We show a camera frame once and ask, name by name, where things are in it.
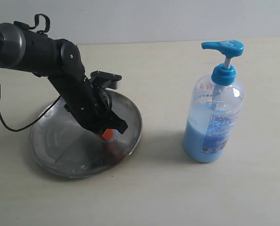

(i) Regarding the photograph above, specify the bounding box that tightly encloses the clear blue pump soap bottle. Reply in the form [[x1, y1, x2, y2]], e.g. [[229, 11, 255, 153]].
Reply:
[[182, 40, 244, 163]]

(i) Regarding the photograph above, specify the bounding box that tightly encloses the blue soap blob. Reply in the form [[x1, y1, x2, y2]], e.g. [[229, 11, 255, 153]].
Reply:
[[102, 130, 119, 144]]

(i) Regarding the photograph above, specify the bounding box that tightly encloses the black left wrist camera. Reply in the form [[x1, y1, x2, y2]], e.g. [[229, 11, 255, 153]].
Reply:
[[90, 71, 122, 90]]

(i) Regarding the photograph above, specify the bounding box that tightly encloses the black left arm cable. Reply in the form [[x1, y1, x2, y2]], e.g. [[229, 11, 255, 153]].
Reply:
[[0, 14, 63, 132]]

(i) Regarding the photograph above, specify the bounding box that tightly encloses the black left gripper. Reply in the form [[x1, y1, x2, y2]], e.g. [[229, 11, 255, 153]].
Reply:
[[76, 103, 128, 143]]

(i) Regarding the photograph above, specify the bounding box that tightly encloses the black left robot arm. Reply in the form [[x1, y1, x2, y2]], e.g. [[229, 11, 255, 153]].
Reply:
[[0, 22, 128, 136]]

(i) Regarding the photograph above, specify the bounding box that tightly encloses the round stainless steel plate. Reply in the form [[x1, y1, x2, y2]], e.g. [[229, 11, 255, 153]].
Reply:
[[29, 91, 142, 178]]

